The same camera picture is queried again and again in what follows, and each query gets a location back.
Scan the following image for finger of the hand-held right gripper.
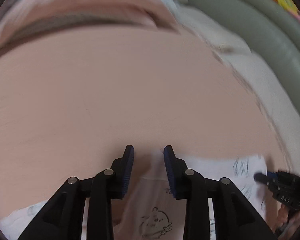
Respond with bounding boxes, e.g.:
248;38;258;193
254;171;278;183

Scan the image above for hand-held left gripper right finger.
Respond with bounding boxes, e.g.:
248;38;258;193
164;145;278;240

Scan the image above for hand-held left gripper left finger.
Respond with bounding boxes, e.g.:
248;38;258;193
17;145;135;240

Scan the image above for pink cartoon print pants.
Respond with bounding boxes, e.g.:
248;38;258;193
0;152;268;240

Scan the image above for pink bedsheet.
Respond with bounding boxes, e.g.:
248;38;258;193
0;27;300;230

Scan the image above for cream blanket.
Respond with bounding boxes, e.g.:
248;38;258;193
175;5;300;170

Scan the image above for grey-green padded headboard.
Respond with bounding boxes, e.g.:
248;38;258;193
185;0;300;145

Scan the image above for folded pink quilt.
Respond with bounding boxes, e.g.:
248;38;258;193
0;0;180;53

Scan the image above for colourful printed cloth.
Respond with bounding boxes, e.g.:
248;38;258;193
259;0;300;34

